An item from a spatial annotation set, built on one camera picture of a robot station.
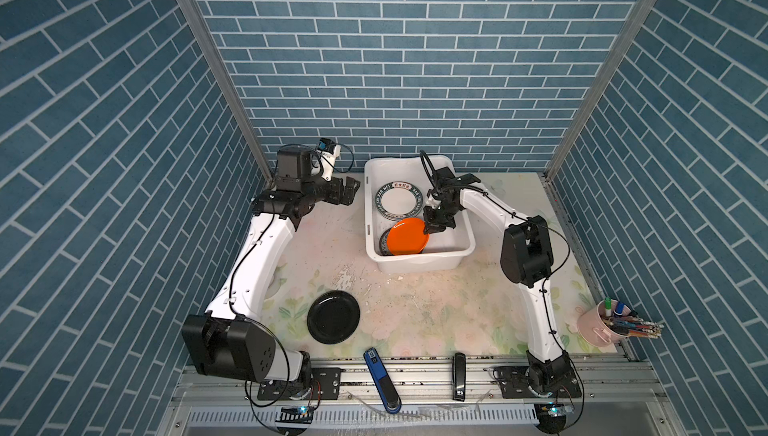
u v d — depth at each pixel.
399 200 1.09
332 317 0.84
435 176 0.84
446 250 0.85
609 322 0.75
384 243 0.99
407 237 0.99
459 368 0.74
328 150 0.65
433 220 0.87
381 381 0.72
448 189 0.76
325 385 0.74
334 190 0.68
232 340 0.39
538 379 0.65
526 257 0.59
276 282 0.89
